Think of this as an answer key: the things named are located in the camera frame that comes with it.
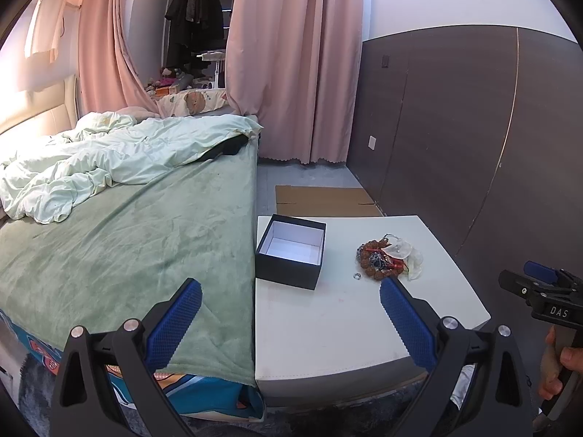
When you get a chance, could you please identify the white crumpled duvet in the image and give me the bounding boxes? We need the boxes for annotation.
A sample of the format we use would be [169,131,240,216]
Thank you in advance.
[1,111,262,225]

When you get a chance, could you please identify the black jewelry box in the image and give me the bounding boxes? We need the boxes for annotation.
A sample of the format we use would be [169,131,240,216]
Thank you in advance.
[255,214,326,291]

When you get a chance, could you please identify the flat cardboard sheet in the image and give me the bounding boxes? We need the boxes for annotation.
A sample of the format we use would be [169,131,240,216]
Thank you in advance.
[276,185,383,217]

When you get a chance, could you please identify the green bed blanket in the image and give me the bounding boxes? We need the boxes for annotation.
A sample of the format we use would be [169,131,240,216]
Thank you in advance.
[1,141,257,385]

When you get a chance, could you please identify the white wall socket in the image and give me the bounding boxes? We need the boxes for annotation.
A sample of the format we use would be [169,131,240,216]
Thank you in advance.
[368,135,376,151]

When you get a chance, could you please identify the patterned pillow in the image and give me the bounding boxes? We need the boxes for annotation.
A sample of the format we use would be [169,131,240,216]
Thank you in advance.
[157,89,229,117]

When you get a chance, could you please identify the white butterfly brooch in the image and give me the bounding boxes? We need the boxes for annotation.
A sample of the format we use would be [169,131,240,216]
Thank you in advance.
[383,234,424,281]

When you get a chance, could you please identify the pink curtain right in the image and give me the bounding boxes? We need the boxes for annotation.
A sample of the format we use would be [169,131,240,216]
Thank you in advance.
[225,0,364,164]

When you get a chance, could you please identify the person's right hand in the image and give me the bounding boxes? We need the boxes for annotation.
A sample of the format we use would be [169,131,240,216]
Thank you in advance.
[537,326,583,399]

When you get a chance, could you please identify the black garment on bed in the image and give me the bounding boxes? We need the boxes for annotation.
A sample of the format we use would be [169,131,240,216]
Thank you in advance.
[197,134,249,162]

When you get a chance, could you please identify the hanging dark clothes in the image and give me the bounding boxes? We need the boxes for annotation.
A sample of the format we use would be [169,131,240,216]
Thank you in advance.
[165,0,226,69]

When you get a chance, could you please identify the pink curtain left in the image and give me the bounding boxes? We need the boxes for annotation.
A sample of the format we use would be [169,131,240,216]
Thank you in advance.
[78,0,158,113]

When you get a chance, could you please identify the pink curtain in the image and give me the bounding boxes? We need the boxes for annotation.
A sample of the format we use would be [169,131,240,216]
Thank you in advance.
[225,0,364,164]
[78,0,158,113]

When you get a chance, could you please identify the brown wooden bead bracelet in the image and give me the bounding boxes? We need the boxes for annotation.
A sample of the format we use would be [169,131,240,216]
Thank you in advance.
[356,237,411,283]

